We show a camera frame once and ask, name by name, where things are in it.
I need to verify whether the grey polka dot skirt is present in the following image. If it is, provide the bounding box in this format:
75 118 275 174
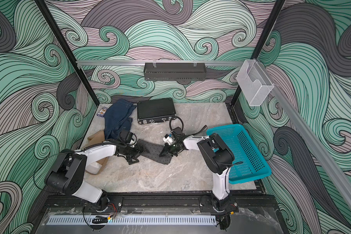
136 139 172 165

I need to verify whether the dark blue denim skirt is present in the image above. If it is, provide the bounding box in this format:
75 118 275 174
104 99 136 139

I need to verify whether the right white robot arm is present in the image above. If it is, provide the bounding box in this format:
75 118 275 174
160 126 235 212

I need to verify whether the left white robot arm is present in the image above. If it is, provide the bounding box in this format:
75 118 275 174
45 130 146 211

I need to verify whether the tan brown skirt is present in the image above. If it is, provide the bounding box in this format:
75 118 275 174
83 130 108 175

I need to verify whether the black hard case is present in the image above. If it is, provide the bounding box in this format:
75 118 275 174
137 98 176 124

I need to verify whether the purple card box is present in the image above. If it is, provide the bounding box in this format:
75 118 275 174
97 107 108 118

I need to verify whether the teal plastic basket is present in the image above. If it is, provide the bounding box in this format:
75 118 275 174
206 124 272 184

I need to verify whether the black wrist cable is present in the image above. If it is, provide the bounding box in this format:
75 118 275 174
169 116 208 138

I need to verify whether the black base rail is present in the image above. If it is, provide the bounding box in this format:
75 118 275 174
45 192 277 213

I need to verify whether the white slotted cable duct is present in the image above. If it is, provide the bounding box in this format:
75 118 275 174
45 215 217 226

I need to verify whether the grey perforated wall shelf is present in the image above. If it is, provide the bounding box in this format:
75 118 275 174
143 63 207 82

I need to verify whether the aluminium back rail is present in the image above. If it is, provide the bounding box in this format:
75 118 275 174
76 59 244 67

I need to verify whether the clear mesh wall holder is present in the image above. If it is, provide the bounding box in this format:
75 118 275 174
237 59 274 107

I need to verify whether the black right corner post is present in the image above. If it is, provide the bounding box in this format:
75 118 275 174
231 1 285 107

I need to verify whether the black corner post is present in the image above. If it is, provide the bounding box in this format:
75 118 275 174
231 1 285 107
34 0 100 107

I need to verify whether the aluminium side rail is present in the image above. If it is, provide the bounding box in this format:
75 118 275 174
255 59 351 226

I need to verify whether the black left corner post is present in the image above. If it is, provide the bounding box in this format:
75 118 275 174
34 0 100 107

